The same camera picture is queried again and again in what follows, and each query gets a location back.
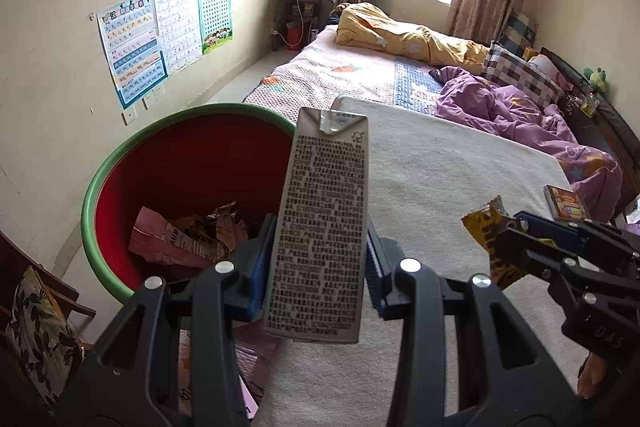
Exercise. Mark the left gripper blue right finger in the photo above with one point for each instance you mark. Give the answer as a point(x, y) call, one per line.
point(383, 258)

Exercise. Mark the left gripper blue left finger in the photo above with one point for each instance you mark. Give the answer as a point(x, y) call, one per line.
point(258, 268)

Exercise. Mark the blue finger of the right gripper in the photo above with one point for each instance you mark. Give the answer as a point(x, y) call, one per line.
point(523, 251)
point(543, 228)

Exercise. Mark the white milk carton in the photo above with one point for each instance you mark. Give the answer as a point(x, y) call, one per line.
point(316, 274)

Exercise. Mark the yellow black candy wrapper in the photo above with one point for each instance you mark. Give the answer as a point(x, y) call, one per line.
point(484, 224)

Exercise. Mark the dark brown chocolate wrapper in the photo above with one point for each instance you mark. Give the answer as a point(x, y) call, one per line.
point(220, 231)

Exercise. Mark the large pink plastic bag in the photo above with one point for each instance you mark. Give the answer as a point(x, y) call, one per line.
point(156, 240)

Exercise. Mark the person right hand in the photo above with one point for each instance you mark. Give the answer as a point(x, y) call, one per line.
point(591, 376)

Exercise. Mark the smartphone on mat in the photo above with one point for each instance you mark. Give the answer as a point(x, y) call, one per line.
point(565, 205)

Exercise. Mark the beige fleece mat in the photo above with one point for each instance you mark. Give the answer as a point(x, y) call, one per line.
point(425, 175)

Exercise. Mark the dark headboard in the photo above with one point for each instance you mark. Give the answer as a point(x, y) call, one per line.
point(607, 130)

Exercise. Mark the red bin with green rim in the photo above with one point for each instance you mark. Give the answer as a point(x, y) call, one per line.
point(188, 163)

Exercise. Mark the green plush toy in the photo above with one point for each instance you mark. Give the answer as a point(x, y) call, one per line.
point(597, 80)

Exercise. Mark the purple crumpled duvet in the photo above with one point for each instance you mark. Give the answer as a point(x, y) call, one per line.
point(507, 112)

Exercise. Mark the checkered pillow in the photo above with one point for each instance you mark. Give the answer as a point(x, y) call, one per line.
point(506, 69)

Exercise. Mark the striped blue pillow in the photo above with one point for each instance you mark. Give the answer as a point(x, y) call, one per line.
point(518, 34)

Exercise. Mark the floral cushion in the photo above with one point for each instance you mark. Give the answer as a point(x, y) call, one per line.
point(46, 345)

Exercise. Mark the yellow rolled duvet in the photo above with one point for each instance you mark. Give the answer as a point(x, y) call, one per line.
point(366, 26)

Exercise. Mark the small red bucket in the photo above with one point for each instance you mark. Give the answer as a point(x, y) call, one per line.
point(294, 35)

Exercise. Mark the dark side table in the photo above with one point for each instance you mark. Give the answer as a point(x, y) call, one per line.
point(314, 14)

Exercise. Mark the blue pinyin wall poster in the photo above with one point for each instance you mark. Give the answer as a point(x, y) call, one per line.
point(131, 45)

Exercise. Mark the white chart wall poster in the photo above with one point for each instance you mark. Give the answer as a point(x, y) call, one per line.
point(178, 24)

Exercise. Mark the green number wall poster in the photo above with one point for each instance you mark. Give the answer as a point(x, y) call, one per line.
point(215, 23)

